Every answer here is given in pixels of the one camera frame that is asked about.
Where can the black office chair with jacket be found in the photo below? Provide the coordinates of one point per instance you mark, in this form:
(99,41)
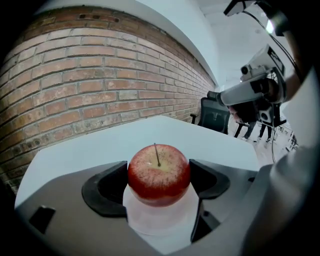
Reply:
(215,115)

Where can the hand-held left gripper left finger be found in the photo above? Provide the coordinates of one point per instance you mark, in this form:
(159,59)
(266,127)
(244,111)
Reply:
(75,225)

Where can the black head-mounted camera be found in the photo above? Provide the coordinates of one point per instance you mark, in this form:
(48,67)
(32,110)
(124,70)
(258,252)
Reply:
(257,10)

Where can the person's right forearm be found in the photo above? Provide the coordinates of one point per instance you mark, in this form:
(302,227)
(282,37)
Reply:
(293,83)

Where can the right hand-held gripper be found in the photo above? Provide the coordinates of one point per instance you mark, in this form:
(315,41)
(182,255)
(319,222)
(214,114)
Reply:
(262,65)

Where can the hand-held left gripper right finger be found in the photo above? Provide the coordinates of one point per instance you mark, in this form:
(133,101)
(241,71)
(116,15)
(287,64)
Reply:
(237,200)

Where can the red apple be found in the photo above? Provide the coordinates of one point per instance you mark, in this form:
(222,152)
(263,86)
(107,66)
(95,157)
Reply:
(158,177)

